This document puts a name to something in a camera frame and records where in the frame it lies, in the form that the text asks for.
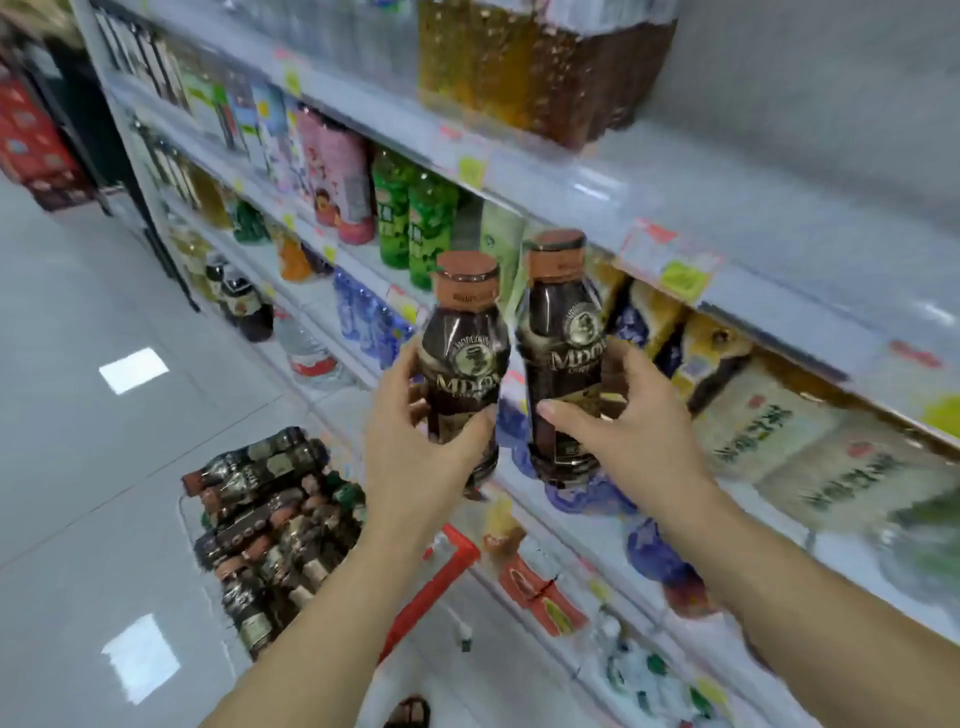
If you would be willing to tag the person's right hand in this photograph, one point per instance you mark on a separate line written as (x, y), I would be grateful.
(645, 450)

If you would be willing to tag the person's left hand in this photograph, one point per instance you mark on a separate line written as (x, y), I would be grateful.
(405, 480)

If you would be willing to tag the red-handled white wire cart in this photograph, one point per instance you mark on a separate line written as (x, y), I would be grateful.
(442, 570)

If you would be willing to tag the brown-capped dark coffee bottle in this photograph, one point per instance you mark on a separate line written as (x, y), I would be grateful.
(465, 352)
(562, 337)

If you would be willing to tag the pile of dark coffee bottles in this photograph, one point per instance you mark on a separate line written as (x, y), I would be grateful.
(255, 525)

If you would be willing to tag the store shelving unit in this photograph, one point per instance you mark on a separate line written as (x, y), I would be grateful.
(750, 187)

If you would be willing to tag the person's right forearm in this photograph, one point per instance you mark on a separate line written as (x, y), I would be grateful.
(810, 615)

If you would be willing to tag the person's left forearm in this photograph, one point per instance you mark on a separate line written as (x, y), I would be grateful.
(322, 645)

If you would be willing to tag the yellow bottle dark label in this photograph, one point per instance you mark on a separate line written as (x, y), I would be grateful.
(634, 322)
(712, 352)

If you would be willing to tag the large water bottle red label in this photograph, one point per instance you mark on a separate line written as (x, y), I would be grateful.
(304, 352)

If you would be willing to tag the dark drink bottle white cap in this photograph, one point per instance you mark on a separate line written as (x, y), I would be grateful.
(251, 315)
(216, 281)

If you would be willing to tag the person's left black sandal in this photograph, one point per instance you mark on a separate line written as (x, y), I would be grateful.
(409, 716)

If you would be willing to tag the bright green drink bottle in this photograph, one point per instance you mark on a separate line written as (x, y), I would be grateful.
(431, 225)
(394, 217)

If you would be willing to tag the clear bottle colourful label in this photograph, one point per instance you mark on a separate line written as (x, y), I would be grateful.
(922, 547)

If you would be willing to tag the red white drink carton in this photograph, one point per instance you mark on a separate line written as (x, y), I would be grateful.
(502, 525)
(540, 592)

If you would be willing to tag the red yellow price tag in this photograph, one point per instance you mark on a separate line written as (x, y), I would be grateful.
(941, 416)
(682, 279)
(409, 311)
(472, 172)
(292, 81)
(330, 253)

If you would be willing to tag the row of assorted pale cartons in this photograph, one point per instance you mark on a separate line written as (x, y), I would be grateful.
(240, 112)

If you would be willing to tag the row of clear water bottles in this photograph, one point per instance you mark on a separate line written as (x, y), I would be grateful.
(337, 37)

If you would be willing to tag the dark green upright panel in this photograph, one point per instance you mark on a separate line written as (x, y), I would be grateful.
(90, 112)

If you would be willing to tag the row of slim dark bottles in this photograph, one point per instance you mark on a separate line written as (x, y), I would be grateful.
(142, 60)

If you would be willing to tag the stack of red gift cartons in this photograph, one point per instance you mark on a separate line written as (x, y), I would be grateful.
(37, 142)

